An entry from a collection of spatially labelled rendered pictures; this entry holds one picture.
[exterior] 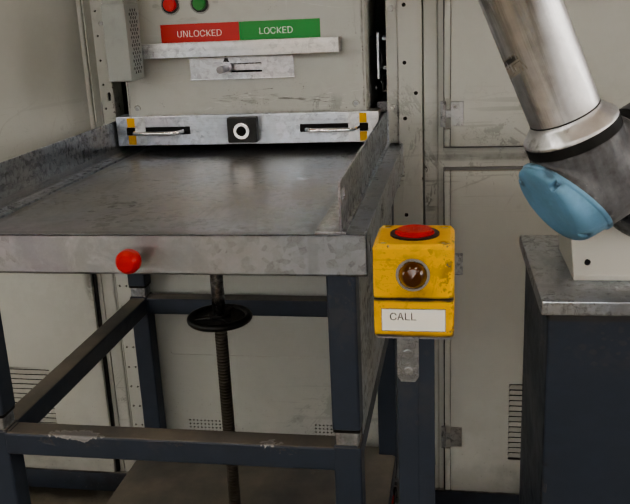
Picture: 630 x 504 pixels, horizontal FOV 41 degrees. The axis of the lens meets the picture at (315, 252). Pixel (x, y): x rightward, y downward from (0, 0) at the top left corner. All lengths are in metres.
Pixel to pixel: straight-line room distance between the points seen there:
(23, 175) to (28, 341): 0.71
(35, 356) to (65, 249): 0.93
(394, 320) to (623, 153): 0.36
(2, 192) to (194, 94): 0.51
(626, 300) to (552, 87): 0.30
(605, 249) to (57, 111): 1.13
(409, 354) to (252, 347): 1.05
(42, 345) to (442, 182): 1.00
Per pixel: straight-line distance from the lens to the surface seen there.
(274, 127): 1.69
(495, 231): 1.74
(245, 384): 1.95
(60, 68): 1.83
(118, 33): 1.66
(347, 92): 1.66
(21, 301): 2.05
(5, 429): 1.38
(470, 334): 1.81
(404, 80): 1.71
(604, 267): 1.21
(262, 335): 1.89
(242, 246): 1.10
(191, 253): 1.12
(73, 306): 2.00
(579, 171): 1.02
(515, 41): 0.99
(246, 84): 1.70
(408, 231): 0.85
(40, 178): 1.50
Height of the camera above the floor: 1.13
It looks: 17 degrees down
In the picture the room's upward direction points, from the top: 3 degrees counter-clockwise
